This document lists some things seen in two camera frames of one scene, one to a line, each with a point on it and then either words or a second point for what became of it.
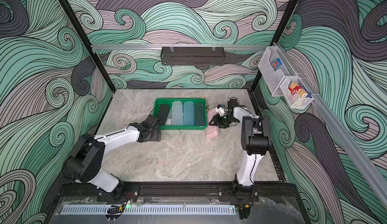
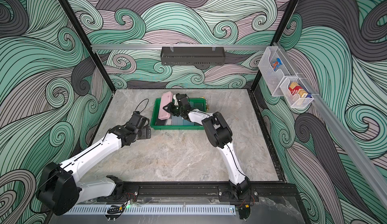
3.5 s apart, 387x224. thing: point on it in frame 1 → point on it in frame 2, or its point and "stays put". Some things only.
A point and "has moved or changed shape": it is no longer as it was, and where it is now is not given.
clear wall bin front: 297,94 stays put
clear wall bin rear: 274,66 stays put
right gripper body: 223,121 → 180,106
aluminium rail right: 373,178 stays put
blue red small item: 276,63 stays put
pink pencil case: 211,131 has moved or changed shape
